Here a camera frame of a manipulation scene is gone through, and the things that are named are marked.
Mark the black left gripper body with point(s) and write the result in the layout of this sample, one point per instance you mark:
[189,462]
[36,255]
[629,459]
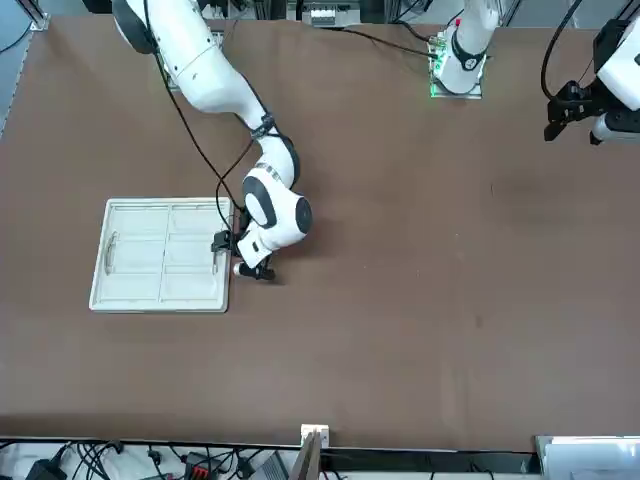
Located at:
[575,102]

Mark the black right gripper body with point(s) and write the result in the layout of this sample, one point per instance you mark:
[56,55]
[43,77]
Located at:
[260,271]

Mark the white folding storage box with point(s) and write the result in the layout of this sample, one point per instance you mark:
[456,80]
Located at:
[150,250]

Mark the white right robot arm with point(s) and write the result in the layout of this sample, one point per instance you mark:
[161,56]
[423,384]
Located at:
[210,75]

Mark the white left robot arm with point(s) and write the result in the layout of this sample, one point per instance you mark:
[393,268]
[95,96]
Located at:
[470,40]

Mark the orange black connector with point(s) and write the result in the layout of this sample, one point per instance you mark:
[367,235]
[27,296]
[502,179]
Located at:
[200,466]

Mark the white power strip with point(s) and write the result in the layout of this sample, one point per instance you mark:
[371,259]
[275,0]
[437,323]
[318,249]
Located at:
[330,16]

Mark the white flat tray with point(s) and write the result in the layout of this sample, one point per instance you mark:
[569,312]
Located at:
[590,460]

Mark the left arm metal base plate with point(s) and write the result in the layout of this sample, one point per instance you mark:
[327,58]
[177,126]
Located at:
[460,95]

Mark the aluminium profile post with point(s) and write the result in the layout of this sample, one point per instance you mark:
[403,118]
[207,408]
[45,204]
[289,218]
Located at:
[312,460]

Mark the aluminium profile rail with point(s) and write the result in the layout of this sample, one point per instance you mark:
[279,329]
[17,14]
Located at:
[40,15]

